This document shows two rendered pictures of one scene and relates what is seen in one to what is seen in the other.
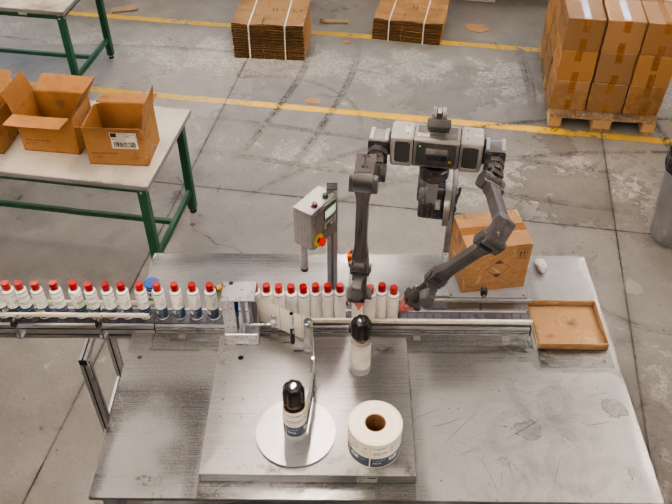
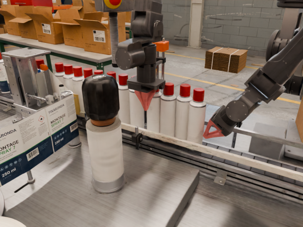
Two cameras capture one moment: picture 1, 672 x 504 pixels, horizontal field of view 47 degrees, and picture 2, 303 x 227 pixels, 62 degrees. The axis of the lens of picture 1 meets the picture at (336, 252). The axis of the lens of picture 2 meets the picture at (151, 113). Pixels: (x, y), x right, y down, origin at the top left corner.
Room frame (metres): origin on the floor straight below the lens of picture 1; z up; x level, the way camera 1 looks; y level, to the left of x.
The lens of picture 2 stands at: (1.61, -0.46, 1.35)
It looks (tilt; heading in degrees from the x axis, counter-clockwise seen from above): 26 degrees down; 29
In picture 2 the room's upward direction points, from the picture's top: straight up
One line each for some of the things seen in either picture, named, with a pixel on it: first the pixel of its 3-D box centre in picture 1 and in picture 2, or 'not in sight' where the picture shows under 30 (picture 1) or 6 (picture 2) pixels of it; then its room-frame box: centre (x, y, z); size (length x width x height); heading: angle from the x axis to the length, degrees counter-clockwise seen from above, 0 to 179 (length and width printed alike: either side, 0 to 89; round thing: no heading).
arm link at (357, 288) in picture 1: (359, 279); (138, 44); (2.20, -0.09, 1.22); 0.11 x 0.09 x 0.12; 171
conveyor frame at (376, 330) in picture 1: (342, 321); (139, 136); (2.30, -0.03, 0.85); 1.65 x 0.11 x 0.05; 89
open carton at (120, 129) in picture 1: (120, 122); (104, 31); (3.71, 1.22, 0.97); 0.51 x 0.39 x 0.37; 176
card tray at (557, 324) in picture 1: (567, 324); not in sight; (2.29, -1.02, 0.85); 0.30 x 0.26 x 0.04; 89
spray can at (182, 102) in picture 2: (381, 300); (183, 114); (2.31, -0.20, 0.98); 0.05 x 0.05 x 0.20
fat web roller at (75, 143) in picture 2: (308, 336); (71, 120); (2.12, 0.11, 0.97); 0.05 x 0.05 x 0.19
